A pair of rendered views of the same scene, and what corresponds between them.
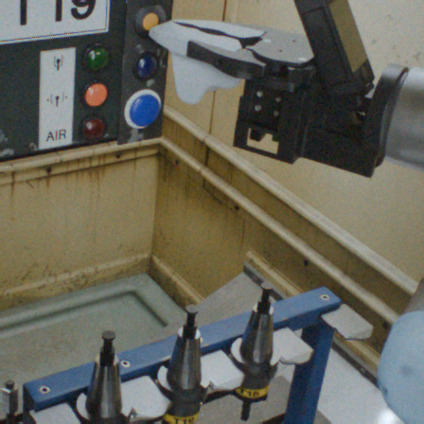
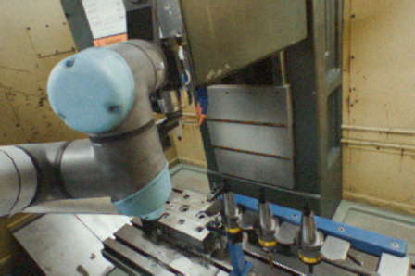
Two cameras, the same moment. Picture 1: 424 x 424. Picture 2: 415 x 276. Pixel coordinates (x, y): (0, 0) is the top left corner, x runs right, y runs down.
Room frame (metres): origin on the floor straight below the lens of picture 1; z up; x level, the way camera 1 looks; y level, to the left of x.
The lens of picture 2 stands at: (0.62, -0.57, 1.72)
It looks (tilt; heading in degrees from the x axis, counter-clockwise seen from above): 23 degrees down; 78
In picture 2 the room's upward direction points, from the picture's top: 11 degrees counter-clockwise
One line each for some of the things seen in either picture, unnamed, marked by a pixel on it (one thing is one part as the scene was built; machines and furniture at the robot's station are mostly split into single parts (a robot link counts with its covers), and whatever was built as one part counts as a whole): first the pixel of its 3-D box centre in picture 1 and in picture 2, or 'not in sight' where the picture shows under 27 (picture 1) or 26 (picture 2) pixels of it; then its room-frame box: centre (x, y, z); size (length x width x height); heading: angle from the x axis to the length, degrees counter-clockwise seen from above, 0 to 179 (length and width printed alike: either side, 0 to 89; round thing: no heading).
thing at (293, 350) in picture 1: (288, 346); (333, 248); (0.94, -0.16, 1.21); 0.07 x 0.05 x 0.01; 36
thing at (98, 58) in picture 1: (97, 59); not in sight; (0.69, 0.08, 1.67); 0.02 x 0.01 x 0.02; 126
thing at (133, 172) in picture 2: not in sight; (121, 166); (0.57, -0.23, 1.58); 0.11 x 0.08 x 0.11; 155
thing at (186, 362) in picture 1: (186, 355); (264, 211); (0.84, -0.03, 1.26); 0.04 x 0.04 x 0.07
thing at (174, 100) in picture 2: not in sight; (167, 90); (0.72, 0.40, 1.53); 0.16 x 0.16 x 0.12
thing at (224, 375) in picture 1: (220, 371); (286, 232); (0.87, -0.07, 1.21); 0.07 x 0.05 x 0.01; 36
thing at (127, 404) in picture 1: (103, 413); (231, 214); (0.78, 0.06, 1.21); 0.06 x 0.06 x 0.03
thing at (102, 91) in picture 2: not in sight; (108, 87); (0.59, -0.24, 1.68); 0.11 x 0.08 x 0.09; 66
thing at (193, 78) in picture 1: (190, 68); not in sight; (0.69, 0.00, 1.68); 0.09 x 0.03 x 0.06; 66
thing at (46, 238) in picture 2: not in sight; (120, 217); (0.33, 0.94, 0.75); 0.89 x 0.67 x 0.26; 36
